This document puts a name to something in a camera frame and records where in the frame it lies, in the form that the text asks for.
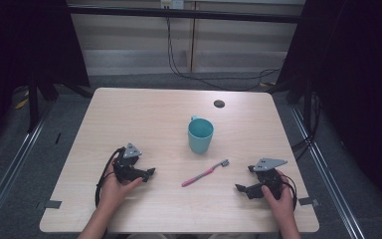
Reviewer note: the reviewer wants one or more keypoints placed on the teal cup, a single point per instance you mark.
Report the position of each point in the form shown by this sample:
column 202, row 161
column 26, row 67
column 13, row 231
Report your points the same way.
column 200, row 134

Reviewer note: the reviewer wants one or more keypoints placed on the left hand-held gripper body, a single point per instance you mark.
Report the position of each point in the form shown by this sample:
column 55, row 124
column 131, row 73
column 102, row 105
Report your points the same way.
column 126, row 166

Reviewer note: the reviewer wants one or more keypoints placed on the dark round table grommet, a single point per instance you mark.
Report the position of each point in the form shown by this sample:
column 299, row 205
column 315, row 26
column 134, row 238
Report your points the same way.
column 219, row 103

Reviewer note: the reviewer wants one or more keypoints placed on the black curtain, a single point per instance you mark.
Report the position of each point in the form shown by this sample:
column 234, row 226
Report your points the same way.
column 23, row 43
column 358, row 83

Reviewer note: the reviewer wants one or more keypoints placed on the pink toothbrush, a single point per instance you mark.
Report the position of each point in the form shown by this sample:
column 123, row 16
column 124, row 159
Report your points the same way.
column 202, row 174

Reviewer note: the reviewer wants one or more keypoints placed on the grey tape strip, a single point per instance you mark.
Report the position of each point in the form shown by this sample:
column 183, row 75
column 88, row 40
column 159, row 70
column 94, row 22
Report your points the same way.
column 307, row 201
column 53, row 204

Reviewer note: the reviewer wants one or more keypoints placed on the black horizontal bar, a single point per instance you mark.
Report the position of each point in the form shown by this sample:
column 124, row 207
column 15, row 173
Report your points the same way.
column 185, row 14

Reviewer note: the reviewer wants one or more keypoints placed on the person's left hand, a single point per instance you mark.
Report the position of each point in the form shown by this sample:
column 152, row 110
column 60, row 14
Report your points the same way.
column 114, row 191

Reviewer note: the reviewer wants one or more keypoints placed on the black stand leg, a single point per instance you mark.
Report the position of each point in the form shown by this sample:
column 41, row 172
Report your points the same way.
column 33, row 103

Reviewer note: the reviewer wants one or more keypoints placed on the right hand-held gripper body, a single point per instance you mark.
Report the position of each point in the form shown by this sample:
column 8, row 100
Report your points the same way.
column 270, row 176

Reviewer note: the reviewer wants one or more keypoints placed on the small black floor strip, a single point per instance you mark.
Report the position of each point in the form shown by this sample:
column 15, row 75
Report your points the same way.
column 58, row 138

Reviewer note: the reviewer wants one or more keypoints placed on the white wall socket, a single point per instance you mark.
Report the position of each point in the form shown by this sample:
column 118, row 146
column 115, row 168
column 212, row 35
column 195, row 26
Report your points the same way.
column 171, row 3

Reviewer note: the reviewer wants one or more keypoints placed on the person's right hand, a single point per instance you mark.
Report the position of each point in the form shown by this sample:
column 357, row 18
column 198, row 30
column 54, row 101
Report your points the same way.
column 280, row 204

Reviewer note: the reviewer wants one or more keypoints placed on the metal floor rail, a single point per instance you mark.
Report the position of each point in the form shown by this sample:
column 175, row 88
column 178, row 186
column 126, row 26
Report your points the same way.
column 328, row 179
column 10, row 172

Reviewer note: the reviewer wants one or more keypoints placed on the yellow floor tape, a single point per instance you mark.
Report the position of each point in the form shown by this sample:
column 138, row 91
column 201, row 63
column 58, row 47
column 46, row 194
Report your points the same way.
column 21, row 103

